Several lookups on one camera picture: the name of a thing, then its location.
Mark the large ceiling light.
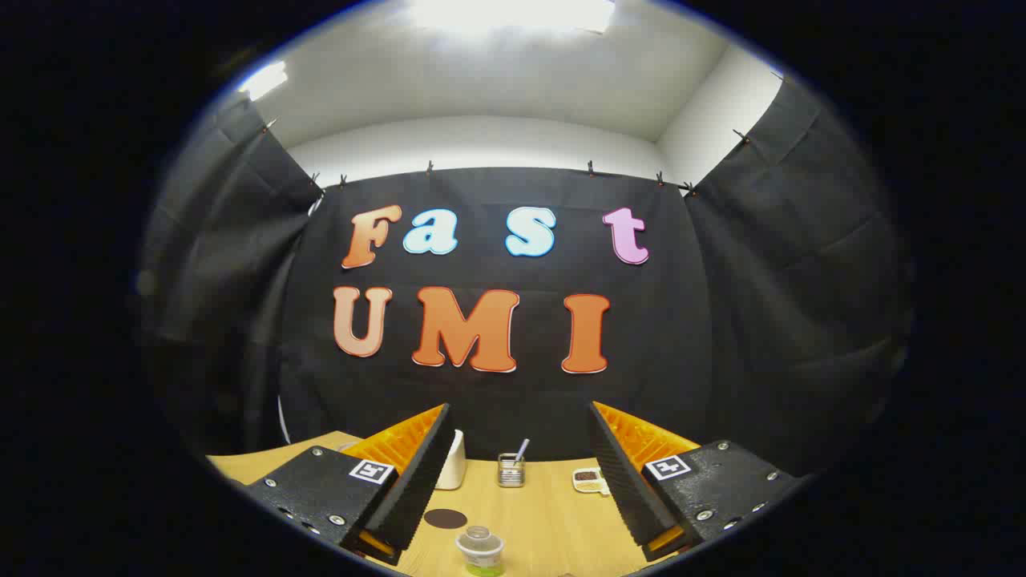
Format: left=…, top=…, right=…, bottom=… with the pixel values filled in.
left=409, top=0, right=616, bottom=34

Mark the small ceiling light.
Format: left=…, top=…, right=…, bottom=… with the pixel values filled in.
left=239, top=61, right=289, bottom=101

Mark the clear juice bottle green label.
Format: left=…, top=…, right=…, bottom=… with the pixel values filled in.
left=455, top=526, right=506, bottom=577

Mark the wooden table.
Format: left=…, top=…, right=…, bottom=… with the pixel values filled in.
left=207, top=431, right=690, bottom=577

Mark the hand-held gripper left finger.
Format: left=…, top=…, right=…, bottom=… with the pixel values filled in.
left=244, top=403, right=455, bottom=567

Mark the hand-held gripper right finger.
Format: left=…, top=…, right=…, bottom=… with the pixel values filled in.
left=589, top=401, right=802, bottom=563

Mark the white toaster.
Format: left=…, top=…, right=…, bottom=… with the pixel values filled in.
left=435, top=430, right=467, bottom=491

